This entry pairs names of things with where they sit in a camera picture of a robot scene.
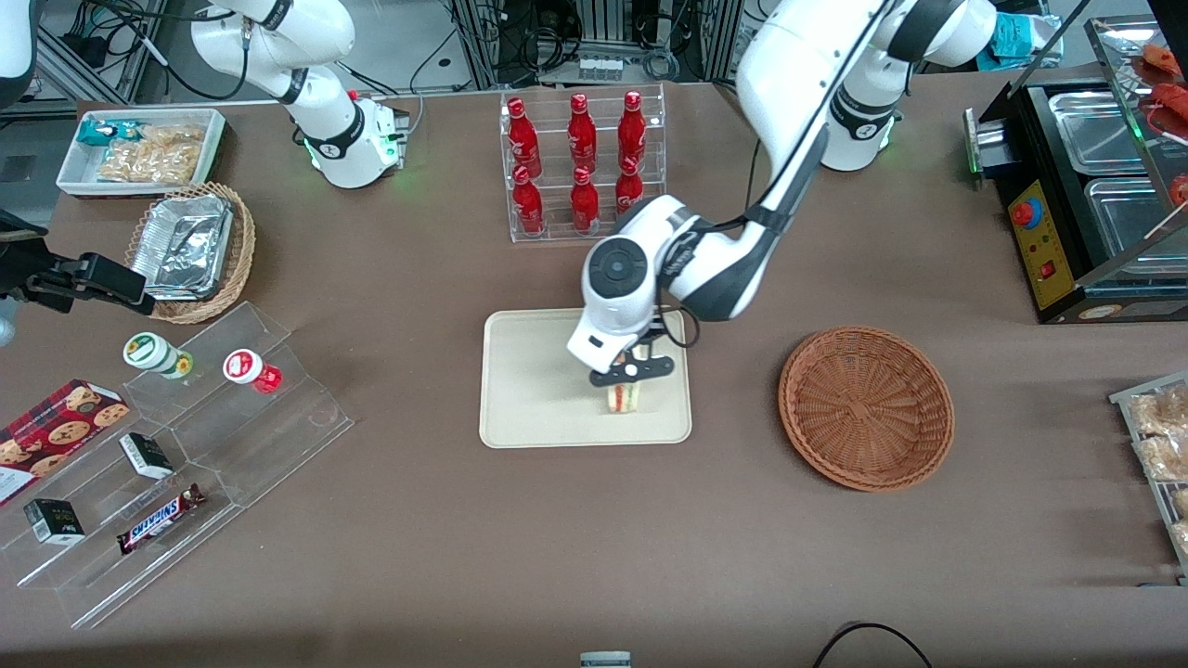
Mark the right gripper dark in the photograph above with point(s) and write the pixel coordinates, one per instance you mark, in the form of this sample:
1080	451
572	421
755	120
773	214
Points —
39	281

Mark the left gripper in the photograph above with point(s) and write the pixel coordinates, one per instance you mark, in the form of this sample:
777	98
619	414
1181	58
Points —
652	333

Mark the triangle sandwich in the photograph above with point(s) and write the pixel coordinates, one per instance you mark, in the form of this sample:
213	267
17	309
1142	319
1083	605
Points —
625	401

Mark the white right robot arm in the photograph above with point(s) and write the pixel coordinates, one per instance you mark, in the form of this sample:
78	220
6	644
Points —
325	121

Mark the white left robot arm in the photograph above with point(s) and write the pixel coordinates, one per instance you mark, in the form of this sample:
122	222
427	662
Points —
789	83

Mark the beige plastic tray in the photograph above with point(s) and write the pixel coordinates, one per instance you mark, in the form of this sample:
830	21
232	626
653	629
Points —
529	390

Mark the aluminium foil tray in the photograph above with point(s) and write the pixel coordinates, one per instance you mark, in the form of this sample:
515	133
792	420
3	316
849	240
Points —
181	246

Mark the light wicker basket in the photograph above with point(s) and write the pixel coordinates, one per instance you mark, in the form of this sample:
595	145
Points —
243	250

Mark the round brown wicker basket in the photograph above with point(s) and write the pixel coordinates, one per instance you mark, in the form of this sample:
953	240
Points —
863	408

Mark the tray of pastries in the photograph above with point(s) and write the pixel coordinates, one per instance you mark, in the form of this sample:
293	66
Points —
1128	401

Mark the green lidded yoghurt cup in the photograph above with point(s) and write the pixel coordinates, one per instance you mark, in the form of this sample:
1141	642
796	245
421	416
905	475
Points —
148	351

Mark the white rectangular snack bin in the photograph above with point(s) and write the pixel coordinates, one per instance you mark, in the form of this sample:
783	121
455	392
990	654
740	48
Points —
139	191

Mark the clear bag of crackers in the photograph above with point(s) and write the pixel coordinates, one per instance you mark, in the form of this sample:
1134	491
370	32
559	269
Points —
174	135
148	165

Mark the red cookie box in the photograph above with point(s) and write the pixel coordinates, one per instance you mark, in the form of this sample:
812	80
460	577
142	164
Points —
56	431

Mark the teal snack packet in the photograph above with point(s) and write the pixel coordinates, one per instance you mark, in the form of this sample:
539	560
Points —
97	133

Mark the clear acrylic bottle rack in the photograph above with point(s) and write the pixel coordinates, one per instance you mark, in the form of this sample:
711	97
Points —
557	237

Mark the red lidded yoghurt cup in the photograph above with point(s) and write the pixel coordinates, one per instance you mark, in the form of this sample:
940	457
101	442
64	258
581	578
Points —
243	366

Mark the small black box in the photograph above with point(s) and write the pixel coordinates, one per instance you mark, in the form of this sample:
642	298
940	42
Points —
54	521
144	455

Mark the red cola bottle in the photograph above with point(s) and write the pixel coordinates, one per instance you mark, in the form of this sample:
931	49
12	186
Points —
585	202
632	132
522	137
528	202
582	134
628	190

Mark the clear acrylic stepped stand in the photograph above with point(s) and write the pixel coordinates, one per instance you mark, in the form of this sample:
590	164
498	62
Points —
278	436

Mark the Snickers chocolate bar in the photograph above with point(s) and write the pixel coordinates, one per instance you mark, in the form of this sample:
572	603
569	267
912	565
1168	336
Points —
158	520

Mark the small grey device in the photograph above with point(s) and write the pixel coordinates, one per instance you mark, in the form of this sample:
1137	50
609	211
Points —
605	661

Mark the white power strip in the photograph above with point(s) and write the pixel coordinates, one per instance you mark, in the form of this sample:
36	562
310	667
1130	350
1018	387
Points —
600	67

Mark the red round warmer knob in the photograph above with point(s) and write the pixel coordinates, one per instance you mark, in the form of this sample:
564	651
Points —
1026	214

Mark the black food warmer case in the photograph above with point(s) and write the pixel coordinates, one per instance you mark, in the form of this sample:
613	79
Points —
1039	246

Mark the teal plastic bag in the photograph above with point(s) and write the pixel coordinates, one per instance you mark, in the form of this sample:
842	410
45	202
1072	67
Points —
1021	39

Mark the steel warmer pan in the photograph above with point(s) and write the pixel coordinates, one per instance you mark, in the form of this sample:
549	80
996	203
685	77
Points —
1128	215
1095	130

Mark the wrapped pastry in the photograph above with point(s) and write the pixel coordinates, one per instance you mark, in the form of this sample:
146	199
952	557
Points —
1181	502
1168	458
1181	536
1165	410

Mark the red fried food piece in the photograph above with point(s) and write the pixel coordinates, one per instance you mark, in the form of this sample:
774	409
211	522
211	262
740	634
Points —
1171	104
1179	190
1165	57

